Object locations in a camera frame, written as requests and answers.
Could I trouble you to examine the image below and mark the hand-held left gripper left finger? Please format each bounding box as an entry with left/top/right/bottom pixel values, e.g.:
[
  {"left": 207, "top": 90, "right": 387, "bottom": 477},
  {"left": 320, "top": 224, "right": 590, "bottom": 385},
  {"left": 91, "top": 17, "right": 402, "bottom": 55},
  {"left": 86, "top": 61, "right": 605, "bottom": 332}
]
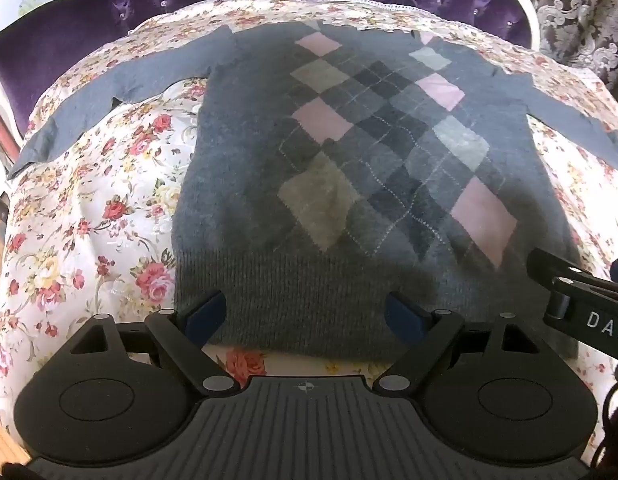
[{"left": 69, "top": 290, "right": 241, "bottom": 397}]

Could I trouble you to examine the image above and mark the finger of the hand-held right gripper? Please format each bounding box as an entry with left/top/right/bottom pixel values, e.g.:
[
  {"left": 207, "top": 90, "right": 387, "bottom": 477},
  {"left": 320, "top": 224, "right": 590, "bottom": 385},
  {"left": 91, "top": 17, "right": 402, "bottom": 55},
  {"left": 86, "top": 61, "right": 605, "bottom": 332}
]
[{"left": 526, "top": 247, "right": 618, "bottom": 297}]

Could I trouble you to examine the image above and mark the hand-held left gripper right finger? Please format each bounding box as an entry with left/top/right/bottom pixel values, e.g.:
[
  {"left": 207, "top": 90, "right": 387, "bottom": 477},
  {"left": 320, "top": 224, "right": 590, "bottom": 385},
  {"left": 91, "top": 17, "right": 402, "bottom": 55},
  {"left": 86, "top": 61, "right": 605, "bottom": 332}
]
[{"left": 373, "top": 292, "right": 544, "bottom": 396}]

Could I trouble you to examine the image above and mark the grey argyle sweater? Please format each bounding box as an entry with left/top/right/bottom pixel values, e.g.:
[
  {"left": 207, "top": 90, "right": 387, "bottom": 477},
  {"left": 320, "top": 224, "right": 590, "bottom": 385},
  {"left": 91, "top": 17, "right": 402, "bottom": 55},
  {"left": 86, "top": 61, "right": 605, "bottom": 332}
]
[{"left": 6, "top": 22, "right": 618, "bottom": 363}]

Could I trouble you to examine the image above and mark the floral bedspread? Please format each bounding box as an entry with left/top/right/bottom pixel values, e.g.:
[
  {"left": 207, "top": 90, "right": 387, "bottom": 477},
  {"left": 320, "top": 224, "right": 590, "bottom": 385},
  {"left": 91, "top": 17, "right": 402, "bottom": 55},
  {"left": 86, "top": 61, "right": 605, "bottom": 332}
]
[{"left": 0, "top": 0, "right": 618, "bottom": 441}]

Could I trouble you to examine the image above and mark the brown damask curtain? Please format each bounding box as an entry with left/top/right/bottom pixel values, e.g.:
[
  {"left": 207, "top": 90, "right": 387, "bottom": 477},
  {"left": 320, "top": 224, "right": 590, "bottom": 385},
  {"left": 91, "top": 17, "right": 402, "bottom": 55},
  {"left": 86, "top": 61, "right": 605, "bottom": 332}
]
[{"left": 504, "top": 0, "right": 618, "bottom": 106}]

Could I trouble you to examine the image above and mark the black cable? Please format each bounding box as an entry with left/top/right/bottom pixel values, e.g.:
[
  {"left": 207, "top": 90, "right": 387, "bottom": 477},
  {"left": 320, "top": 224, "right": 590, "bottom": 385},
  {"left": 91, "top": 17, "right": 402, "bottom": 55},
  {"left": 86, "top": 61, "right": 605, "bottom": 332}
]
[{"left": 589, "top": 370, "right": 618, "bottom": 480}]

